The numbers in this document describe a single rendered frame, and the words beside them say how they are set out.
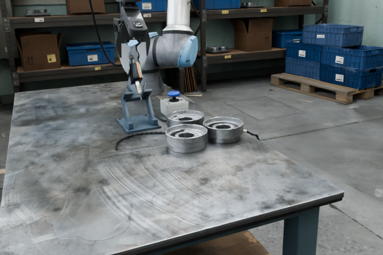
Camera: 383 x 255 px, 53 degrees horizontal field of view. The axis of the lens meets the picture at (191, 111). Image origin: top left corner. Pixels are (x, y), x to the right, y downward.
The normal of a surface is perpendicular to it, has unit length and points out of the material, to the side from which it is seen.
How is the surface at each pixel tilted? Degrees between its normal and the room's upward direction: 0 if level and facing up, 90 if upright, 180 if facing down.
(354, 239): 0
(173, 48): 77
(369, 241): 0
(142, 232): 0
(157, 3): 90
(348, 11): 90
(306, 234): 90
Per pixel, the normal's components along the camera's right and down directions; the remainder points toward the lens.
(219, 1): 0.38, 0.25
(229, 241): -0.03, -0.96
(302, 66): -0.86, 0.16
